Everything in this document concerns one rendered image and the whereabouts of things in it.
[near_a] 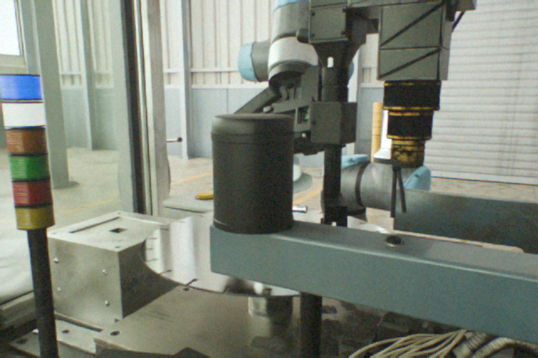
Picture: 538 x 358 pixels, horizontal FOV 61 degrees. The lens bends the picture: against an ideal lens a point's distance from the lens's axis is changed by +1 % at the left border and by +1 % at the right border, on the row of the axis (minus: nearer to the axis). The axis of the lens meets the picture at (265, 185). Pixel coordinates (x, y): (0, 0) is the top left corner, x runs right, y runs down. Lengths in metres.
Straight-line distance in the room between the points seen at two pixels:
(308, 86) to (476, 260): 0.42
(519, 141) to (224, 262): 6.15
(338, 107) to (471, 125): 5.89
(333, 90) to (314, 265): 0.29
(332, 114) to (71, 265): 0.50
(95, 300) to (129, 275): 0.08
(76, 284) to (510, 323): 0.68
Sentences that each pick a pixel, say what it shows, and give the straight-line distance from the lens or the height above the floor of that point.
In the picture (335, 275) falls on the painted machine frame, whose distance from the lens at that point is 0.30.
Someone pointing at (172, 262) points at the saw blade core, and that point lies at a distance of 0.53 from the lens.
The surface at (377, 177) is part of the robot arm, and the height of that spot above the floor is 0.94.
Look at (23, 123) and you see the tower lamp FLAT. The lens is 0.62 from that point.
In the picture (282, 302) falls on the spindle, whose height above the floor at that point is 0.87.
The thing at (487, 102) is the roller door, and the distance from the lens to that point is 6.39.
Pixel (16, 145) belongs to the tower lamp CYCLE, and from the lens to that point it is 0.62.
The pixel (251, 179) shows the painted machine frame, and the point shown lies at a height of 1.08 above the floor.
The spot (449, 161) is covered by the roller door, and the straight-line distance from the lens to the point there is 6.47.
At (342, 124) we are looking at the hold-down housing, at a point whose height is 1.10.
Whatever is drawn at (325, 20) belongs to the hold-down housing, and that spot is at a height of 1.22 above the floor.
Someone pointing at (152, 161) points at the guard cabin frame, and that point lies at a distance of 1.07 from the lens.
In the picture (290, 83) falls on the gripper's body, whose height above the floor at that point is 1.15.
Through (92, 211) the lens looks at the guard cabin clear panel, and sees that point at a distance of 0.97.
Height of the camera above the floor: 1.14
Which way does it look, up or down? 12 degrees down
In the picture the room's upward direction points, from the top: straight up
